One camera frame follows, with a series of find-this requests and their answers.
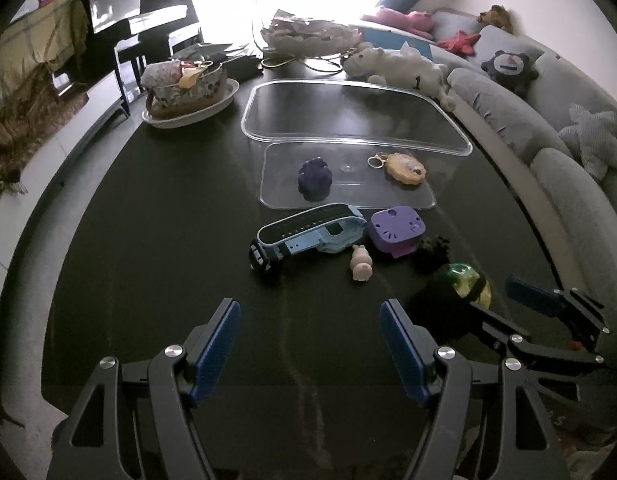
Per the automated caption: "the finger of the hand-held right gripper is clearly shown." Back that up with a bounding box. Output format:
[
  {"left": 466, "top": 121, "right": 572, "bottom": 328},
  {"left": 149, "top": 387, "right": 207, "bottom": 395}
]
[
  {"left": 467, "top": 300, "right": 607, "bottom": 377},
  {"left": 506, "top": 275, "right": 613, "bottom": 356}
]

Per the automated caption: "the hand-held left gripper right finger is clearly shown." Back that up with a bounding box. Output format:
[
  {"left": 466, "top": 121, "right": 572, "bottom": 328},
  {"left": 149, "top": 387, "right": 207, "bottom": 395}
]
[{"left": 380, "top": 299, "right": 572, "bottom": 480}]

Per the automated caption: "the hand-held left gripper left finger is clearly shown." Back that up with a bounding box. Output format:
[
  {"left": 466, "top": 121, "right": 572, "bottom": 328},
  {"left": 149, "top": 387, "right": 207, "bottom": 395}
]
[{"left": 46, "top": 298, "right": 242, "bottom": 480}]

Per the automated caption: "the green round toy ball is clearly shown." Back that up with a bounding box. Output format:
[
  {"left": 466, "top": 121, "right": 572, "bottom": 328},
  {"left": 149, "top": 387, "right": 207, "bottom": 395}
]
[{"left": 423, "top": 262, "right": 492, "bottom": 311}]

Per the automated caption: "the black fuzzy toy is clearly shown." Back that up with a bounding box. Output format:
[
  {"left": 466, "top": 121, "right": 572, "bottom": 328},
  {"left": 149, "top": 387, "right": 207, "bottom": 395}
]
[{"left": 415, "top": 236, "right": 452, "bottom": 272}]

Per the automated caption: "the pale pink pig figurine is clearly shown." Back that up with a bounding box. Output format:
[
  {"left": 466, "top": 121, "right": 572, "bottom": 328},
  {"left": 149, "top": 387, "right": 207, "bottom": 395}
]
[{"left": 349, "top": 244, "right": 375, "bottom": 283}]

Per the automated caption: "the purple cat-face toy box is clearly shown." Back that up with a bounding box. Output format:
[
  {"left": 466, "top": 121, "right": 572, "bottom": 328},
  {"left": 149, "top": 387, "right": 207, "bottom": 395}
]
[{"left": 367, "top": 205, "right": 428, "bottom": 259}]

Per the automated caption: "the blue strap watch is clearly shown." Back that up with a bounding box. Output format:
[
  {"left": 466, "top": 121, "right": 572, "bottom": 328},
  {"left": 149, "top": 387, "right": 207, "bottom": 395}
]
[{"left": 249, "top": 203, "right": 367, "bottom": 273}]

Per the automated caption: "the clear plastic storage box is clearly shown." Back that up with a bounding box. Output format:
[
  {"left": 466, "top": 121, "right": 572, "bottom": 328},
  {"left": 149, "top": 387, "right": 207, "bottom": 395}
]
[{"left": 241, "top": 79, "right": 474, "bottom": 210}]

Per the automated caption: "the dark glossy desktop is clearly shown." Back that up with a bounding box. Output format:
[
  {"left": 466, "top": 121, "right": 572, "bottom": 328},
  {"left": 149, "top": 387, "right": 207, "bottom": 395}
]
[{"left": 41, "top": 35, "right": 589, "bottom": 480}]

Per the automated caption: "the grey star plush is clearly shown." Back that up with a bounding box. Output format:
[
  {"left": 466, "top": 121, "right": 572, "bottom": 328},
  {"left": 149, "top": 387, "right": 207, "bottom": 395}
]
[{"left": 559, "top": 104, "right": 617, "bottom": 181}]

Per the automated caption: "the grey curved sofa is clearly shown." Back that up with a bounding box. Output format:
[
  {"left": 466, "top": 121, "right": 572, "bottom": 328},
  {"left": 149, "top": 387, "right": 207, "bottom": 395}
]
[{"left": 413, "top": 7, "right": 617, "bottom": 311}]

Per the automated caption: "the purple flower-shaped toy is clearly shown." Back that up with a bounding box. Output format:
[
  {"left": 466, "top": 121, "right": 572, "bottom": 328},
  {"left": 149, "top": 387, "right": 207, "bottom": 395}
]
[{"left": 297, "top": 157, "right": 332, "bottom": 198}]

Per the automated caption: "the navy round cushion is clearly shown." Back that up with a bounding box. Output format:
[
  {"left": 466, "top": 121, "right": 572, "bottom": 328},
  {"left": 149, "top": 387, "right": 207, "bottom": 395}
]
[{"left": 481, "top": 50, "right": 539, "bottom": 98}]

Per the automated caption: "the oval plate with snacks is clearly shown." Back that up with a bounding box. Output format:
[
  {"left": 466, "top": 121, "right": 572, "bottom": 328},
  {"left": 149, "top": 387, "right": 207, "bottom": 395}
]
[{"left": 146, "top": 60, "right": 228, "bottom": 121}]

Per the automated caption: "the white plush sheep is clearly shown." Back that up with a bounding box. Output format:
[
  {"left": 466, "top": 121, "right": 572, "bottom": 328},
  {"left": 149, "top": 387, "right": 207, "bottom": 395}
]
[{"left": 343, "top": 42, "right": 457, "bottom": 111}]

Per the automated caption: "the red starfish plush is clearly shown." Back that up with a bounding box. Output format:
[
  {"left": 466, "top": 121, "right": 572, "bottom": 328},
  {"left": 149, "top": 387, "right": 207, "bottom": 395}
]
[{"left": 436, "top": 31, "right": 482, "bottom": 57}]

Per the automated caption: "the brown plush toy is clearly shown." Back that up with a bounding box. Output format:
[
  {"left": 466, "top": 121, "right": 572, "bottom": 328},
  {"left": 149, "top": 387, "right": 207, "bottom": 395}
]
[{"left": 477, "top": 5, "right": 514, "bottom": 35}]

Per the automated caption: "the light blue box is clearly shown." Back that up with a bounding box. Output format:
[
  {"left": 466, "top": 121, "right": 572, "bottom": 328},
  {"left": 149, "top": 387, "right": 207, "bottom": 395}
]
[{"left": 361, "top": 27, "right": 432, "bottom": 61}]

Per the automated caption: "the patterned brown rug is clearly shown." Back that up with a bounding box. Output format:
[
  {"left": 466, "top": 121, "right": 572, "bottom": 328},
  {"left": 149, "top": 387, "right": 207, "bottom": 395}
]
[{"left": 0, "top": 67, "right": 89, "bottom": 196}]

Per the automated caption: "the pink plush toy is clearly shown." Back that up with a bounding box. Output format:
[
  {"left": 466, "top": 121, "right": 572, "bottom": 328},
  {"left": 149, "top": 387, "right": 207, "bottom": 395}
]
[{"left": 361, "top": 6, "right": 434, "bottom": 41}]

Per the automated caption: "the black piano bench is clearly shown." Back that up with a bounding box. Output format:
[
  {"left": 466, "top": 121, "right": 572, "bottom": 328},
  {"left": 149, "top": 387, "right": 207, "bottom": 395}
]
[{"left": 113, "top": 25, "right": 202, "bottom": 106}]

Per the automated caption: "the white tiered fruit stand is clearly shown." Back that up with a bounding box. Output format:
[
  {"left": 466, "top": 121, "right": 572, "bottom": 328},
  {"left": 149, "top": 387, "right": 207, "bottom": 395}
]
[{"left": 240, "top": 0, "right": 364, "bottom": 73}]

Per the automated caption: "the black piano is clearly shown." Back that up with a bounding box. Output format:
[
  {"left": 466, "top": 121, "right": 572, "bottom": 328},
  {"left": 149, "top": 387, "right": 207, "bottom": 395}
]
[{"left": 83, "top": 0, "right": 202, "bottom": 81}]

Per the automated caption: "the cabinet with plaid cloth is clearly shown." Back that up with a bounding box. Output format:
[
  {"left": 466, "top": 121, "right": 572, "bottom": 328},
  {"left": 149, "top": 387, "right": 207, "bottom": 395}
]
[{"left": 0, "top": 0, "right": 92, "bottom": 126}]

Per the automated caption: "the lion keychain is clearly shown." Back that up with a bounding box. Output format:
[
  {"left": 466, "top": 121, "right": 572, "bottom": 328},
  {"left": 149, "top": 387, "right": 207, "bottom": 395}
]
[{"left": 367, "top": 152, "right": 428, "bottom": 191}]

